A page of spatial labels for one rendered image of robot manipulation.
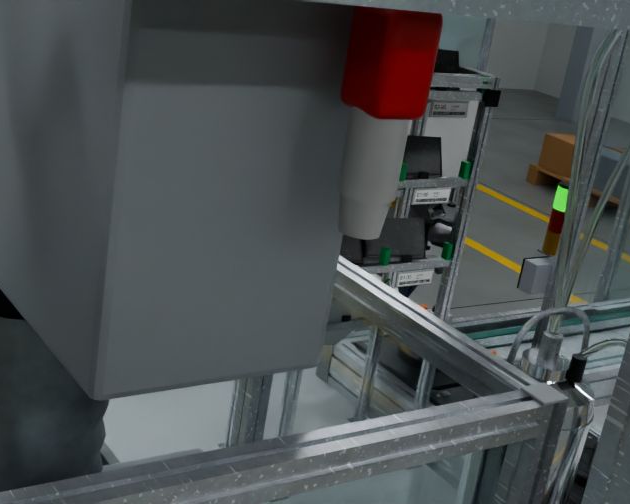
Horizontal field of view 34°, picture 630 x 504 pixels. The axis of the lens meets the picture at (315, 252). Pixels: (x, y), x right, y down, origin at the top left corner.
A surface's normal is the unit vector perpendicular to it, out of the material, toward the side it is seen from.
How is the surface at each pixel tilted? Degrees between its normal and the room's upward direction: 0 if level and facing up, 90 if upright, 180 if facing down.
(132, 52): 90
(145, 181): 90
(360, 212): 98
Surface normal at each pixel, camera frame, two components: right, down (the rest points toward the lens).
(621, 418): -0.82, 0.07
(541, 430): 0.55, 0.36
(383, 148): 0.19, 0.36
